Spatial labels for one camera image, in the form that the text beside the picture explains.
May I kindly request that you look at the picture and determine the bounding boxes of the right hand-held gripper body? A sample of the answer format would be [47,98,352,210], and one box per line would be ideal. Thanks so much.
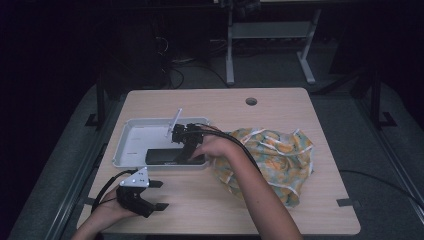
[166,107,205,145]

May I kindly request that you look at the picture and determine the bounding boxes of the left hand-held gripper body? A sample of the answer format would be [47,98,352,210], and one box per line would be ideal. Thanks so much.
[115,166,156,219]

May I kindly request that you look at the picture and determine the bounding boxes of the black rectangular case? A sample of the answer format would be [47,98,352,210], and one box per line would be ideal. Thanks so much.
[145,147,207,167]

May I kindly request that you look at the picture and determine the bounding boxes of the white plastic tray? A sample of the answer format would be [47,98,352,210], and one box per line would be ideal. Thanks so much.
[111,116,211,171]

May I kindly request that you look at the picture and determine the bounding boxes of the lemon print cloth bib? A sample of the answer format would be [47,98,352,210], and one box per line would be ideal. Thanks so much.
[209,127,315,209]

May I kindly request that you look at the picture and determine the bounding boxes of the person's right hand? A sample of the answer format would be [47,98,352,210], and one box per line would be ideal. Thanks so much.
[191,129,241,161]

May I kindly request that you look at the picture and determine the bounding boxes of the person's left hand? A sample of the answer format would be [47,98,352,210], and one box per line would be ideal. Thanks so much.
[87,188,140,231]

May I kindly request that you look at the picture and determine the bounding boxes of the black metal stand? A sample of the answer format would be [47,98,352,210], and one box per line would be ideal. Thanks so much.
[351,68,398,130]
[84,71,108,131]

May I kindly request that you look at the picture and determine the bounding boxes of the grey metal stand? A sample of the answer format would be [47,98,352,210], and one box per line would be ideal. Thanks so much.
[225,5,323,86]

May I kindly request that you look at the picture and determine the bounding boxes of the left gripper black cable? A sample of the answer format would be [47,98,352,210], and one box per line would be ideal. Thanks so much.
[91,168,140,214]

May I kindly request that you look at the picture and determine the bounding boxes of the metal frame rail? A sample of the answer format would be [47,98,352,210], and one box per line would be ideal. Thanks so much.
[43,98,119,240]
[353,98,424,224]

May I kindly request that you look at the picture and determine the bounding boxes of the floor cables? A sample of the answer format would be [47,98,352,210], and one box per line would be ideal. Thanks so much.
[155,35,231,90]

